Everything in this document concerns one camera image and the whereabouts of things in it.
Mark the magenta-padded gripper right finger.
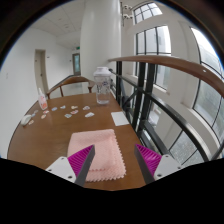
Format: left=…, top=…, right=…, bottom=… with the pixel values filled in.
left=134, top=143, right=184, bottom=185

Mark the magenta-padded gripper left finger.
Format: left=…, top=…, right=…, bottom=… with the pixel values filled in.
left=45, top=144, right=96, bottom=188

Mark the pink towel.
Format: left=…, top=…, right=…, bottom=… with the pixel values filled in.
left=67, top=128, right=127, bottom=183

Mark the white paper card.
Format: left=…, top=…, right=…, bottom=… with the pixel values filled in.
left=110, top=111, right=130, bottom=127

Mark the white bottle with pink label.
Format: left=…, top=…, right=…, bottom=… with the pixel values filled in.
left=37, top=87, right=49, bottom=111

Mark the wide black-framed window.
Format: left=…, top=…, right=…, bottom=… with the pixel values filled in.
left=191, top=26, right=224, bottom=138

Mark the wooden armchair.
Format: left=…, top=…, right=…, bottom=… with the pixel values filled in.
left=45, top=75, right=97, bottom=100

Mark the clear plastic water bottle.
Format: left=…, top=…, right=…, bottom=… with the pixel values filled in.
left=92, top=66, right=112, bottom=106

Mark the black railing with wooden handrail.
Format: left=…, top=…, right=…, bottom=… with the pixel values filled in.
left=108, top=54, right=224, bottom=164

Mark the grey glazed double door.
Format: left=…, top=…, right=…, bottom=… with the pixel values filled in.
left=72, top=52, right=82, bottom=76

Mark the tall black-framed window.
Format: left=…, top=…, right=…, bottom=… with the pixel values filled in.
left=134, top=25, right=173, bottom=91

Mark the small arched window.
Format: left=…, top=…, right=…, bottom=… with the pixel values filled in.
left=133, top=2, right=164, bottom=25

